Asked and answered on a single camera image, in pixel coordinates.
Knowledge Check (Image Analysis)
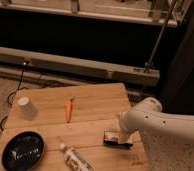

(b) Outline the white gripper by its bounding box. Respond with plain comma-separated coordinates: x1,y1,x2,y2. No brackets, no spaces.
118,114,132,144

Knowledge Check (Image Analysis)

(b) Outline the metal rod stand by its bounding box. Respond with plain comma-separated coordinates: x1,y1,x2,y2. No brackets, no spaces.
144,0,178,73

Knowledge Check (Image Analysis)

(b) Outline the black ceramic bowl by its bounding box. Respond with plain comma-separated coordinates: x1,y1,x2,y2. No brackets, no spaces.
1,131,45,171

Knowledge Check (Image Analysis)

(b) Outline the dark cabinet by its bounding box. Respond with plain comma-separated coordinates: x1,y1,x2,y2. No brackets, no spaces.
158,5,194,115

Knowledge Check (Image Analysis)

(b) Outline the metal floor rail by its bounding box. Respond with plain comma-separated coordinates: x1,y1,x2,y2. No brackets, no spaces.
0,47,160,87

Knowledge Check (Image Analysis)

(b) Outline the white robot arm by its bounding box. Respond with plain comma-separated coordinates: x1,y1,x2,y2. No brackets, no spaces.
119,97,194,143

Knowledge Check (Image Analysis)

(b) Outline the upper metal frame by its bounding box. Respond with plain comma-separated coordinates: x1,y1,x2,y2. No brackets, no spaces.
0,0,191,27

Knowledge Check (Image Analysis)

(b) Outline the orange carrot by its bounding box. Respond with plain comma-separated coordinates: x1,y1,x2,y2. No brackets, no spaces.
65,97,75,123

